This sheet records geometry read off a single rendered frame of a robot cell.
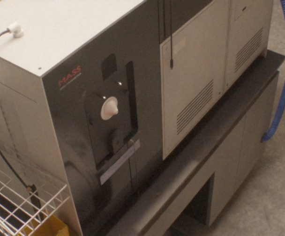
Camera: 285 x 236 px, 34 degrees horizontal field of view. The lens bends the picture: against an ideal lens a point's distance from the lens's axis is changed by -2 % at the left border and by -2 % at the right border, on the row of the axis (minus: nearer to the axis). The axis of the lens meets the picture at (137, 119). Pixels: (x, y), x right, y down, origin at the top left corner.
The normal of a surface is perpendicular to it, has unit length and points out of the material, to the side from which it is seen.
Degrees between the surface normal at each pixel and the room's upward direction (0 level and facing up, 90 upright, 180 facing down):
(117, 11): 0
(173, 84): 90
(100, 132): 90
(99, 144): 90
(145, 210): 0
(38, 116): 90
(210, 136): 0
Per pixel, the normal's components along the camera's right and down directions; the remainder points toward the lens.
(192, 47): 0.80, 0.39
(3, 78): -0.61, 0.58
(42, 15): -0.06, -0.71
